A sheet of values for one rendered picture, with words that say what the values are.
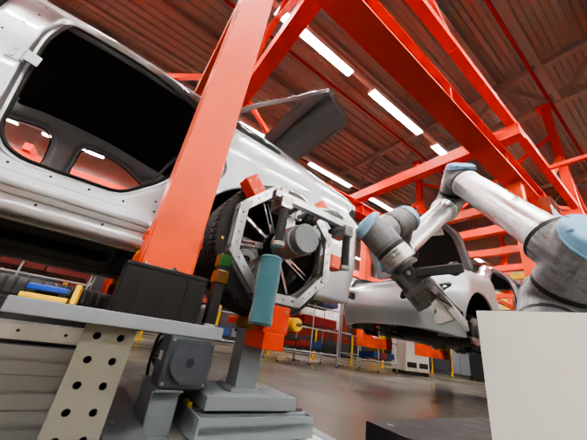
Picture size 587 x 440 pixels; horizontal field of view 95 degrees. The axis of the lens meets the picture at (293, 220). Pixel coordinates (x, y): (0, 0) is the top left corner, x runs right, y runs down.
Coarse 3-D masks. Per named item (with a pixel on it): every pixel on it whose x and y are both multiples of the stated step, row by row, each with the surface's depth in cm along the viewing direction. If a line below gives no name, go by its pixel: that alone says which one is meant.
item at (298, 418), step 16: (176, 416) 104; (192, 416) 94; (208, 416) 95; (224, 416) 98; (240, 416) 102; (256, 416) 105; (272, 416) 108; (288, 416) 107; (304, 416) 111; (192, 432) 89; (208, 432) 90; (224, 432) 92; (240, 432) 95; (256, 432) 98; (272, 432) 102; (288, 432) 106; (304, 432) 109
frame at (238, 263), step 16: (272, 192) 128; (240, 208) 116; (240, 224) 114; (320, 224) 141; (240, 240) 112; (320, 240) 144; (240, 256) 110; (320, 256) 141; (240, 272) 110; (320, 272) 137; (304, 288) 130; (320, 288) 130; (288, 304) 118
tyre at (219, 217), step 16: (240, 192) 128; (224, 208) 121; (208, 224) 126; (224, 224) 118; (208, 240) 119; (224, 240) 117; (208, 256) 117; (208, 272) 120; (208, 288) 126; (224, 288) 113; (240, 288) 115; (224, 304) 126; (240, 304) 114; (304, 304) 133
